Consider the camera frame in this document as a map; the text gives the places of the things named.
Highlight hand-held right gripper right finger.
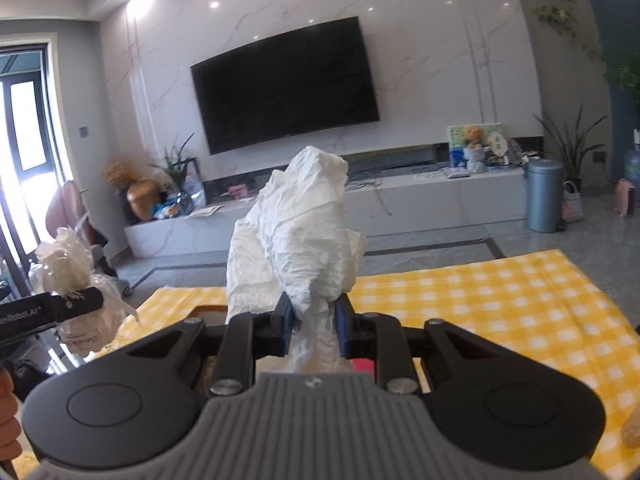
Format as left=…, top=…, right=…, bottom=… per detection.
left=334, top=292, right=526, bottom=397

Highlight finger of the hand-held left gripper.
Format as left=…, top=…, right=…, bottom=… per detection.
left=48, top=287, right=105, bottom=320

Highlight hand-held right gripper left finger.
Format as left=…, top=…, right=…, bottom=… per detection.
left=92, top=291, right=297, bottom=397

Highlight clear plastic bag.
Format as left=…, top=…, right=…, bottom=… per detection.
left=29, top=226, right=142, bottom=358

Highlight orange cardboard box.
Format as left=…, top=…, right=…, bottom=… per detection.
left=186, top=303, right=230, bottom=393

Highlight white plastic bag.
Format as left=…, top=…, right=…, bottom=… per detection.
left=225, top=145, right=367, bottom=376

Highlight person's left hand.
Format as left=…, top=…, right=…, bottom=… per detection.
left=0, top=366, right=24, bottom=463

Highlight pink chair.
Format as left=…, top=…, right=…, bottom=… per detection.
left=45, top=180, right=108, bottom=272

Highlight gold round vase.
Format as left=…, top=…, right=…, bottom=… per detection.
left=125, top=177, right=164, bottom=222

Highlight blue snack bags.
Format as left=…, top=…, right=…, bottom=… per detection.
left=152, top=202, right=194, bottom=220

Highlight dried yellow flowers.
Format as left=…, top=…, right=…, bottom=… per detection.
left=102, top=157, right=139, bottom=191

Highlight yellow checkered tablecloth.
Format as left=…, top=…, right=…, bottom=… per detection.
left=107, top=249, right=640, bottom=480

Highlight white marble TV console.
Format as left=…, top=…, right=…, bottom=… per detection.
left=122, top=142, right=546, bottom=261

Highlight clear plastic water bottle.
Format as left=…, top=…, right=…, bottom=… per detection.
left=182, top=172, right=207, bottom=208

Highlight green plant in glass vase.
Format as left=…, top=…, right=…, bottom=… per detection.
left=150, top=132, right=198, bottom=193

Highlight dark framed glass door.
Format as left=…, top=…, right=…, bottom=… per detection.
left=0, top=35, right=69, bottom=301

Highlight blue photo poster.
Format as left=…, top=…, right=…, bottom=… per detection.
left=447, top=122, right=504, bottom=171

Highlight teddy bear figure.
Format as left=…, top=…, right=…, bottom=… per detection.
left=462, top=125, right=489, bottom=173

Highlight round white paper fan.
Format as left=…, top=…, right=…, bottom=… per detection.
left=487, top=130, right=511, bottom=166

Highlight silver trash bin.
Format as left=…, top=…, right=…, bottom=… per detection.
left=525, top=157, right=566, bottom=233

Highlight woven basket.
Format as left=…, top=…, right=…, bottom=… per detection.
left=562, top=180, right=586, bottom=224

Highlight tall green floor plant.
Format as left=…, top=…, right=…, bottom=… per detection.
left=532, top=105, right=608, bottom=193

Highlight pink bag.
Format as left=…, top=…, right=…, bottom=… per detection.
left=614, top=177, right=637, bottom=217

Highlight large water jug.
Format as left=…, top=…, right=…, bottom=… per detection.
left=622, top=129, right=640, bottom=196

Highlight hanging green vine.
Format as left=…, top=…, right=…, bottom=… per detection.
left=531, top=5, right=640, bottom=111

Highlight black cable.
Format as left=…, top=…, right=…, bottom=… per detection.
left=345, top=162, right=394, bottom=217

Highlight black wall television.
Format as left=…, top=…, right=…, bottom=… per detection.
left=190, top=16, right=381, bottom=156

